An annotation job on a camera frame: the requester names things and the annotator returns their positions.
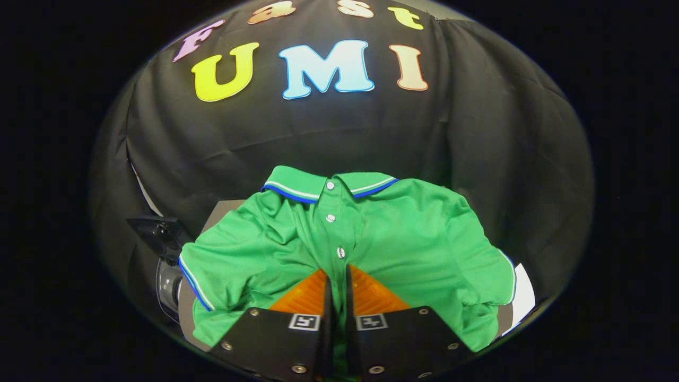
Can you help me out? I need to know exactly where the black backdrop cloth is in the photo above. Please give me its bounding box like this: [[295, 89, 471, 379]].
[[90, 0, 595, 319]]

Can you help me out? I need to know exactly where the grey cabinet with dark top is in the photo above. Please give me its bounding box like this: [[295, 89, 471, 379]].
[[178, 199, 515, 353]]

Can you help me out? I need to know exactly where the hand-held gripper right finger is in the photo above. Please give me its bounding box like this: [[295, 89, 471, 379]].
[[346, 264, 475, 382]]

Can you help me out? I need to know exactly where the green polo shirt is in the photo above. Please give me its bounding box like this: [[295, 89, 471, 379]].
[[178, 166, 518, 353]]

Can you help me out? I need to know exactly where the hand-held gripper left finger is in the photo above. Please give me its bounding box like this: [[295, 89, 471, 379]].
[[210, 268, 334, 382]]

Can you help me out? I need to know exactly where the white flat board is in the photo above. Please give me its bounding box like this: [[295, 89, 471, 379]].
[[501, 263, 536, 336]]

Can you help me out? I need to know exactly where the dark washing machine lid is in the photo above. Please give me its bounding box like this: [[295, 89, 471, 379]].
[[126, 215, 184, 262]]

